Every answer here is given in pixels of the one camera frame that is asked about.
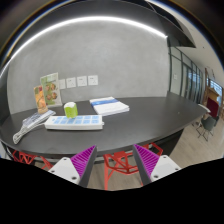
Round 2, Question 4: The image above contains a green menu stand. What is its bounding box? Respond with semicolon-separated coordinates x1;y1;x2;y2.
40;73;62;107

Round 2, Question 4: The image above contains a white wall socket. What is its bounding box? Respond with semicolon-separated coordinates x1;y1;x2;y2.
66;77;76;88
59;79;66;89
77;76;87;87
88;75;98;86

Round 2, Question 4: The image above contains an orange menu stand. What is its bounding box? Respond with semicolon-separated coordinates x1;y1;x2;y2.
34;85;48;114

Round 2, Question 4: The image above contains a red metal stool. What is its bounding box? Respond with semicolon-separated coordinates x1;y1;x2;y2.
12;150;53;169
103;143;163;190

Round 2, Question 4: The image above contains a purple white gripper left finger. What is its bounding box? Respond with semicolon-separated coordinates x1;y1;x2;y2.
49;145;97;187

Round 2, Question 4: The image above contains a clear plastic bag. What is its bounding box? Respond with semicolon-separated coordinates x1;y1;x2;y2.
22;110;55;128

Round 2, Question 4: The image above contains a white blue booklet stack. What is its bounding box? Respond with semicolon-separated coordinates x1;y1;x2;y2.
90;97;129;116

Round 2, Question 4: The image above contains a grey chair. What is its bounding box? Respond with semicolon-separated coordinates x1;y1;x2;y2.
196;116;216;140

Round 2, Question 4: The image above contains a green white charger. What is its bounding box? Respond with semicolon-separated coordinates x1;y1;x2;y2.
64;102;78;118

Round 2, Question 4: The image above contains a white power strip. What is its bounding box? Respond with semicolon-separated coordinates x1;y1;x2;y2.
44;115;104;130

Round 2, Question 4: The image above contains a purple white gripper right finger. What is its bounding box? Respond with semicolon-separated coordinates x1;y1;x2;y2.
133;145;180;185

